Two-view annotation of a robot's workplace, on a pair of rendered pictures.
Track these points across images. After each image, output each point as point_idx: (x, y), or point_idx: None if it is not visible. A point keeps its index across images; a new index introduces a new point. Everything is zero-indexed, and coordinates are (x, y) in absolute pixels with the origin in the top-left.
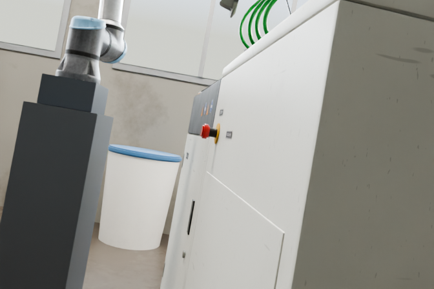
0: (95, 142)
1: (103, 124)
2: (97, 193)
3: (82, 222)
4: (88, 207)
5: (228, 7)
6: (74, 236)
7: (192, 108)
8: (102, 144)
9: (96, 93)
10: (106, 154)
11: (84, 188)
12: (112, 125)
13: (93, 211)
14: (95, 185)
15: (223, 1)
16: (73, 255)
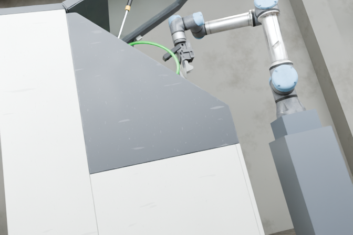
0: (276, 159)
1: (276, 146)
2: (300, 197)
3: (294, 213)
4: (293, 204)
5: (187, 70)
6: (291, 218)
7: (231, 117)
8: (283, 159)
9: (273, 128)
10: (293, 166)
11: (282, 188)
12: (286, 142)
13: (303, 211)
14: (293, 189)
15: (190, 71)
16: (298, 233)
